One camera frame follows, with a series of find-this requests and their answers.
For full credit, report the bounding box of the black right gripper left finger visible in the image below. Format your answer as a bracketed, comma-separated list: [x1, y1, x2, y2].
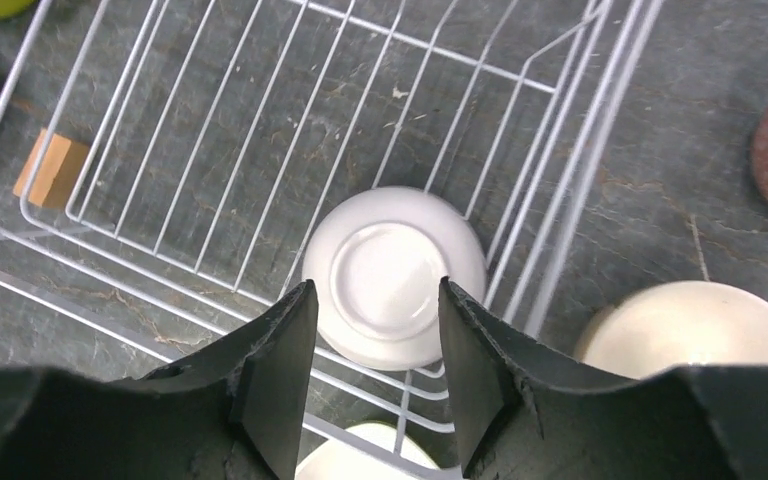
[0, 281, 318, 479]

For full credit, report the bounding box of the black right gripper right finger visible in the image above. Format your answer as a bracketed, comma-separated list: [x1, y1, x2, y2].
[439, 278, 768, 479]

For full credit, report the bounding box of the green square plastic bowl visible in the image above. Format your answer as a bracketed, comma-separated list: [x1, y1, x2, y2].
[295, 415, 452, 479]

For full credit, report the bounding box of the tan ceramic floral bowl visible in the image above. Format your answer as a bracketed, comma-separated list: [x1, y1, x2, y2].
[574, 281, 768, 379]

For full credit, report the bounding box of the white round bowl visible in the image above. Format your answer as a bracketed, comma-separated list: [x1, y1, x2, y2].
[302, 186, 487, 371]

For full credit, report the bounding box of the yellow green round bowl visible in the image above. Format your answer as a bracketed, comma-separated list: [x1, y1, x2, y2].
[0, 0, 36, 20]

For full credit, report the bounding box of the small wooden block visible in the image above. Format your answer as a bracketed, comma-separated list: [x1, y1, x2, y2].
[28, 133, 90, 210]

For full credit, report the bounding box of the white wire dish rack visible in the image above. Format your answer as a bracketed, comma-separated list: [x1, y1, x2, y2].
[0, 0, 667, 480]

